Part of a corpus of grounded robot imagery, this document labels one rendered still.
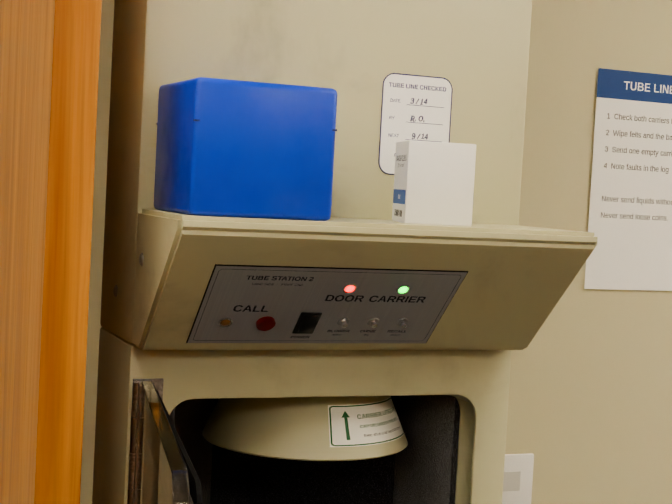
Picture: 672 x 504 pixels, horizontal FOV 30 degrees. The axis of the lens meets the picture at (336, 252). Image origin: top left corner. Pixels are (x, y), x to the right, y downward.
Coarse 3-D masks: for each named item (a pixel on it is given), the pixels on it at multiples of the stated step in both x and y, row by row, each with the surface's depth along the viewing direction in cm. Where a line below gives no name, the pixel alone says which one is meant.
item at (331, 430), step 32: (224, 416) 104; (256, 416) 101; (288, 416) 100; (320, 416) 101; (352, 416) 101; (384, 416) 104; (224, 448) 102; (256, 448) 100; (288, 448) 100; (320, 448) 100; (352, 448) 100; (384, 448) 102
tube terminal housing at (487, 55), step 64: (128, 0) 95; (192, 0) 91; (256, 0) 93; (320, 0) 95; (384, 0) 97; (448, 0) 99; (512, 0) 101; (128, 64) 95; (192, 64) 92; (256, 64) 94; (320, 64) 96; (384, 64) 98; (448, 64) 100; (512, 64) 102; (128, 128) 94; (512, 128) 102; (128, 192) 93; (384, 192) 98; (512, 192) 103; (128, 256) 93; (128, 320) 92; (128, 384) 92; (192, 384) 93; (256, 384) 95; (320, 384) 97; (384, 384) 99; (448, 384) 102; (128, 448) 92
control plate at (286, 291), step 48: (240, 288) 86; (288, 288) 87; (336, 288) 89; (384, 288) 90; (432, 288) 92; (192, 336) 89; (240, 336) 90; (288, 336) 92; (336, 336) 93; (384, 336) 95
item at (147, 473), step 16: (144, 384) 87; (144, 400) 84; (144, 416) 83; (160, 416) 76; (144, 432) 83; (160, 432) 71; (144, 448) 82; (160, 448) 69; (176, 448) 67; (144, 464) 81; (160, 464) 69; (176, 464) 63; (144, 480) 81; (160, 480) 68; (176, 480) 61; (144, 496) 80; (160, 496) 68; (176, 496) 61
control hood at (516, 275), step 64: (192, 256) 83; (256, 256) 84; (320, 256) 86; (384, 256) 87; (448, 256) 89; (512, 256) 91; (576, 256) 93; (192, 320) 88; (448, 320) 95; (512, 320) 97
